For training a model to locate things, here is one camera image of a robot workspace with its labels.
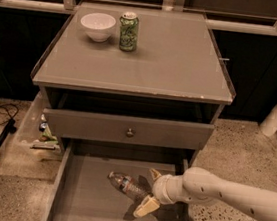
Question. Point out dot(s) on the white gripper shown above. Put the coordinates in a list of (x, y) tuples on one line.
[(160, 188)]

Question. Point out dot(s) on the clear plastic water bottle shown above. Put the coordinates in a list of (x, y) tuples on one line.
[(128, 185)]

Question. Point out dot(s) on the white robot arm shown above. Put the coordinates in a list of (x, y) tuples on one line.
[(199, 186)]

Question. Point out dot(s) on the grey top drawer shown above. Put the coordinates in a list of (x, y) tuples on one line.
[(112, 128)]

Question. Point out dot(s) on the brass drawer knob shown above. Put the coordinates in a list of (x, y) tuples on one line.
[(130, 133)]

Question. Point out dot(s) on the open grey middle drawer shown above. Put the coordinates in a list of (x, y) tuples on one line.
[(82, 191)]

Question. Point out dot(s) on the grey drawer cabinet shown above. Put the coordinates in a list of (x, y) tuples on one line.
[(174, 74)]

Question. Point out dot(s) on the clear plastic storage bin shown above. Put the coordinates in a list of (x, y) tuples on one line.
[(34, 131)]

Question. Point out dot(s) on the green soda can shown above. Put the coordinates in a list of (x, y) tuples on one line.
[(128, 31)]

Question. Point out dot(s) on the white ceramic bowl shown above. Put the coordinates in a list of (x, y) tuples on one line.
[(98, 26)]

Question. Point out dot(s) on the metal railing frame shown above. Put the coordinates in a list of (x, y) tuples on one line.
[(141, 2)]

